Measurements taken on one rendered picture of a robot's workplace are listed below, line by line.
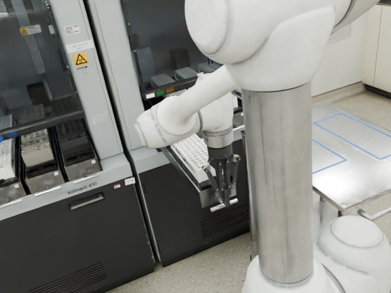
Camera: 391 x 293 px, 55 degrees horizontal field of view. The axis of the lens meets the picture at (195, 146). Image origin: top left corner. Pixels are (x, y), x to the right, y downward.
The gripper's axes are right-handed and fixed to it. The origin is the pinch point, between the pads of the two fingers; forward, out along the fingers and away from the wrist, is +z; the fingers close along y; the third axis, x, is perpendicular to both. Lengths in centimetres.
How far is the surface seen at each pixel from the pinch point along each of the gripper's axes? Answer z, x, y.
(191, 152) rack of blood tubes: -5.8, -23.3, 1.4
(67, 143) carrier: -7, -59, 43
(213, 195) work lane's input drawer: 3.0, -6.1, 1.9
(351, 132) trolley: -2, -6, -57
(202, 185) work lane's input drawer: -1.5, -7.5, 4.8
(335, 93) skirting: 74, -172, -198
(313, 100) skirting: 75, -172, -173
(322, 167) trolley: -1.8, 6.1, -33.6
